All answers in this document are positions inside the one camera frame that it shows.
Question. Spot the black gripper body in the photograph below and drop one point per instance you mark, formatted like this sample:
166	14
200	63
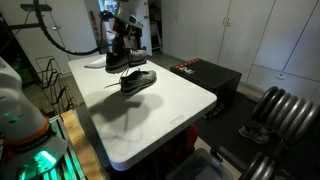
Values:
126	37

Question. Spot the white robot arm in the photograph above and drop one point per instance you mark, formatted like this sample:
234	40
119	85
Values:
30	143

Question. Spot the grey sneaker on floor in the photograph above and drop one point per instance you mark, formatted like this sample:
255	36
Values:
261	136

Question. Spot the wooden base board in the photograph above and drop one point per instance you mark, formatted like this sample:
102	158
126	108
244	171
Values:
84	151

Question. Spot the clear plastic storage bin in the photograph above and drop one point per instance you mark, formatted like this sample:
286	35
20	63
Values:
200	165

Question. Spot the black dumbbell with chrome plates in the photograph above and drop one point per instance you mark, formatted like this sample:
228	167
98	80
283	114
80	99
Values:
293	150

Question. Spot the black wire rack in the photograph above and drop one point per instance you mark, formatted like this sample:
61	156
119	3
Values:
54	86

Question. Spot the green aluminium robot base frame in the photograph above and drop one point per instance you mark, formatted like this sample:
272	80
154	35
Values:
63	156

